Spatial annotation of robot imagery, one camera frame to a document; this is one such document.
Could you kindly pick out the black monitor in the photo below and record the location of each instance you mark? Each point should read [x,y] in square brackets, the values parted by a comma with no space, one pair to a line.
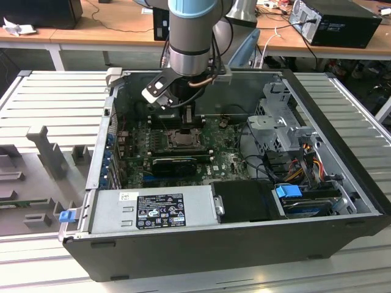
[39,12]

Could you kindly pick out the black desktop PC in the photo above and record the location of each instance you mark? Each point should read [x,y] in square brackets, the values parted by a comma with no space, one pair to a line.
[345,29]

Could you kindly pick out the green motherboard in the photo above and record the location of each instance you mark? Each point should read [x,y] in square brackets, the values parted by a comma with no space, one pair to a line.
[226,158]

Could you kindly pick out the hard disk in blue carrier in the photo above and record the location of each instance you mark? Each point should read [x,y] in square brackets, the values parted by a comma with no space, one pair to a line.
[288,193]

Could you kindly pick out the silver power supply unit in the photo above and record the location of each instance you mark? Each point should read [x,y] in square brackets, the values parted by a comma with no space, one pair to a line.
[107,213]

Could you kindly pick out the wooden desk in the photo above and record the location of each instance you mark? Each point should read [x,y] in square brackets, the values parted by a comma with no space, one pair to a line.
[122,24]

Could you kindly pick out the CPU socket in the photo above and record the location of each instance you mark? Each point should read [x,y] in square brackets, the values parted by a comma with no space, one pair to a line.
[170,147]

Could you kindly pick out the silver metal drive cage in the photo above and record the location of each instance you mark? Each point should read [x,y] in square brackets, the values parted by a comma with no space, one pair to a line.
[268,128]

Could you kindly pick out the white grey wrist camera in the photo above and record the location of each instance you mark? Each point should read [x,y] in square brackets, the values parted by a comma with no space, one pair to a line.
[155,88]

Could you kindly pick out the black open PC case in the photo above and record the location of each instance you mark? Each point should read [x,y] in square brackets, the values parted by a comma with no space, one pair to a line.
[214,253]

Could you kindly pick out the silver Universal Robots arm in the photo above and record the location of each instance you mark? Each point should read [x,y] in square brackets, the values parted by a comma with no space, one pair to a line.
[189,36]

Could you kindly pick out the black RAM slot row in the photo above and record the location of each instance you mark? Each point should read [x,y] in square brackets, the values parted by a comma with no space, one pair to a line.
[165,121]
[183,153]

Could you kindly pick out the small black box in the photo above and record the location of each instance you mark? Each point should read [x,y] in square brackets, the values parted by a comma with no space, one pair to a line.
[160,24]

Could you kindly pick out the black graphics card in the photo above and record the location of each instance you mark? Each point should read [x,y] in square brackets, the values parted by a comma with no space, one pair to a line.
[174,167]

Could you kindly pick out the silver square CPU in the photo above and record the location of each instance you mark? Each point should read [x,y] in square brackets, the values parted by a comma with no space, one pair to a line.
[184,139]

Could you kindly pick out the grey parts rack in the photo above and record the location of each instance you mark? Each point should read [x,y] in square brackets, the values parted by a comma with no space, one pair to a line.
[46,171]

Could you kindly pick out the crumpled white paper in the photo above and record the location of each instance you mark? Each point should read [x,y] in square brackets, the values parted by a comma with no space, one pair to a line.
[18,28]

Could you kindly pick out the blue case latch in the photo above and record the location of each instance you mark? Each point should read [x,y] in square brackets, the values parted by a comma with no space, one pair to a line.
[67,216]

